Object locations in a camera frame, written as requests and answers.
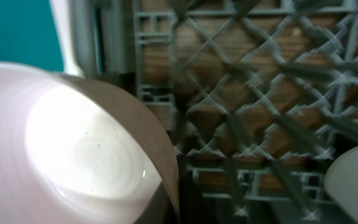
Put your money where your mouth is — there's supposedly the white plastic fork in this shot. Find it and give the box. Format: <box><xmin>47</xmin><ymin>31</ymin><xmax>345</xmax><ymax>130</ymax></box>
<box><xmin>49</xmin><ymin>0</ymin><xmax>84</xmax><ymax>77</ymax></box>

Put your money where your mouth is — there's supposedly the pink bowl with food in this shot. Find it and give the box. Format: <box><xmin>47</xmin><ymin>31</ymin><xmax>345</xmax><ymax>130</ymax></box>
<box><xmin>0</xmin><ymin>62</ymin><xmax>180</xmax><ymax>223</ymax></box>

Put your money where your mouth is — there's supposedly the white cup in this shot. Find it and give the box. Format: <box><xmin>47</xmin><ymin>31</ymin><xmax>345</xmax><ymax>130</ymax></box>
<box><xmin>324</xmin><ymin>146</ymin><xmax>358</xmax><ymax>223</ymax></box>

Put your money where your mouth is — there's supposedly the grey dishwasher rack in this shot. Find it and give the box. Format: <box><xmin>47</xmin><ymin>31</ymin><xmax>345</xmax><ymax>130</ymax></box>
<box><xmin>69</xmin><ymin>1</ymin><xmax>358</xmax><ymax>223</ymax></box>

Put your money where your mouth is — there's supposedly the teal serving tray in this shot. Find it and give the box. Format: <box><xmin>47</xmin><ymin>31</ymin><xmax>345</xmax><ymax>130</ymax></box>
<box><xmin>0</xmin><ymin>0</ymin><xmax>63</xmax><ymax>72</ymax></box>

